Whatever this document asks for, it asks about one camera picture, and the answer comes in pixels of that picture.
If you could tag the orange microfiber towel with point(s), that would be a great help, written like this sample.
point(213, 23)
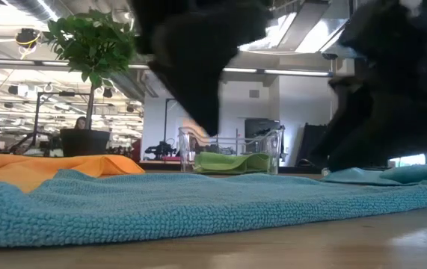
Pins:
point(48, 168)

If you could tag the black background rig frame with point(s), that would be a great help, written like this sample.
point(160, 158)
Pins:
point(37, 112)

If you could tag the clear plastic bin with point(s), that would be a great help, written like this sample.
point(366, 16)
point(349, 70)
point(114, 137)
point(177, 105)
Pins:
point(185, 149)

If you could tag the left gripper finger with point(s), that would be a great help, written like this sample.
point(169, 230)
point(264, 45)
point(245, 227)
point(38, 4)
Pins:
point(217, 63)
point(183, 67)

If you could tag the black leaning board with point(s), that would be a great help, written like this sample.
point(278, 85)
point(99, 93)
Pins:
point(304, 143)

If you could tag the green potted plant black pot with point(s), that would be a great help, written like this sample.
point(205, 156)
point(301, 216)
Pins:
point(86, 41)

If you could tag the black background robot arm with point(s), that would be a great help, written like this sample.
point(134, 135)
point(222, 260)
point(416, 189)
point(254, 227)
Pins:
point(161, 149)

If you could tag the ceiling light bar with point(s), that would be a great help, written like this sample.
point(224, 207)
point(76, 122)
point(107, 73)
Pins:
point(291, 72)

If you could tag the person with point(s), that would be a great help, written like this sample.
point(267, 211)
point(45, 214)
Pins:
point(80, 123)

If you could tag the black wall screen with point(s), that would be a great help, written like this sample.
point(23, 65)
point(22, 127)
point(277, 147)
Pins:
point(261, 125)

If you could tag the green microfiber towel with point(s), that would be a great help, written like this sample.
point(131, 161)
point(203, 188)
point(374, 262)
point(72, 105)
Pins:
point(228, 162)

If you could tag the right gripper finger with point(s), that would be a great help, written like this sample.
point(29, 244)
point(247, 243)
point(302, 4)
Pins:
point(404, 130)
point(347, 112)

